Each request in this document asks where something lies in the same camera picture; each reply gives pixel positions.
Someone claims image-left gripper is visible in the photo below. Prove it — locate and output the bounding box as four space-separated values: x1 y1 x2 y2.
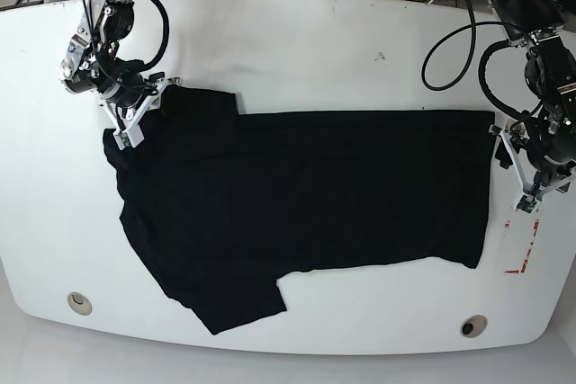
98 72 182 137

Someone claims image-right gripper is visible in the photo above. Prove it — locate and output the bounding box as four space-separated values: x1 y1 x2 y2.
489 118 575 200

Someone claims black t-shirt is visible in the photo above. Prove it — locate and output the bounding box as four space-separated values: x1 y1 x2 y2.
103 86 495 335

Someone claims red tape rectangle marking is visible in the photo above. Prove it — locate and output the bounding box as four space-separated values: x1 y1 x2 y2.
499 214 540 274

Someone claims right table grommet hole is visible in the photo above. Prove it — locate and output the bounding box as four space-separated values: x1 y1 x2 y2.
460 315 488 338

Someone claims table grommet hole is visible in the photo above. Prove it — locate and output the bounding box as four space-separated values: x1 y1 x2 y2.
460 315 488 338
67 292 93 317

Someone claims left table grommet hole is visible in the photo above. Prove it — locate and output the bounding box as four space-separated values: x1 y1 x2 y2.
67 292 93 317

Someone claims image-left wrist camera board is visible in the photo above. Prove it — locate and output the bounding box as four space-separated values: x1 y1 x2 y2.
112 125 144 150

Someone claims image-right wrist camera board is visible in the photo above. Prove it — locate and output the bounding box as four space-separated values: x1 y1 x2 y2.
513 192 541 214

